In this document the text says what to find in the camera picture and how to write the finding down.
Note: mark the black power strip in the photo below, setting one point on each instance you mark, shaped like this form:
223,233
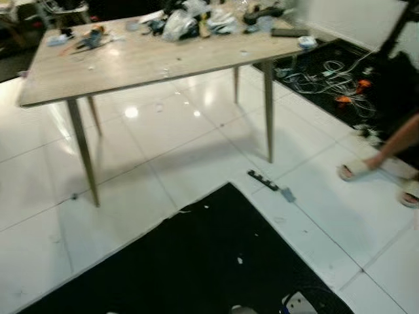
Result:
262,180

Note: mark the black device on table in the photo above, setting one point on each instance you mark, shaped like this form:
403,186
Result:
263,13

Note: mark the person's black clothing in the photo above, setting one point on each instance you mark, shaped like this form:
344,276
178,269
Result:
396,91

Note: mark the large black floor mat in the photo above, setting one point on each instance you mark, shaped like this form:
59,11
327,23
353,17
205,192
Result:
196,255

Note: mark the white and blue tape roll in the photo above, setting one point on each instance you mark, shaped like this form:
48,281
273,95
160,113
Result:
307,42

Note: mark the white chair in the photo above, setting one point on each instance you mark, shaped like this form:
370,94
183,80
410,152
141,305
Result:
65,8

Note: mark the wooden chair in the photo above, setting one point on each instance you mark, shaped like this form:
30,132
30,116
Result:
13,23

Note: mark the small grey plug block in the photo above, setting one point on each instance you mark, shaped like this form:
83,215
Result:
288,194

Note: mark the beige slipper on foot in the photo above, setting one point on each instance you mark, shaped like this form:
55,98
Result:
357,170

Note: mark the clear plastic bag with print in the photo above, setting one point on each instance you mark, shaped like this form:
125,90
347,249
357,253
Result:
222,21

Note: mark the orange connector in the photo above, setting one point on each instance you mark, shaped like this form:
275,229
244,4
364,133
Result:
344,100
363,84

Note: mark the white plug cluster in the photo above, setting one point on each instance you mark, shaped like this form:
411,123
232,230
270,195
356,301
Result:
370,134

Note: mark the person's bare leg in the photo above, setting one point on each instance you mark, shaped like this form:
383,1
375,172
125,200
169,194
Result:
398,142

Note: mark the orange and blue tool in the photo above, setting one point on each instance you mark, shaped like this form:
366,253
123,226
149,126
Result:
90,38

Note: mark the flat black box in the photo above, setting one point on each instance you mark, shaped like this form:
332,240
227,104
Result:
289,32

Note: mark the light wooden table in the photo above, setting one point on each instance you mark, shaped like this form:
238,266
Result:
163,62

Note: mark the crumpled clear plastic bag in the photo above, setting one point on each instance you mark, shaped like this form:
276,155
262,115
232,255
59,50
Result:
178,26

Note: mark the black stand pole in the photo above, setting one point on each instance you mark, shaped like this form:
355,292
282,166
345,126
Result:
397,29

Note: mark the small light blue packet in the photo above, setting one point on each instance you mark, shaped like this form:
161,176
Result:
56,40

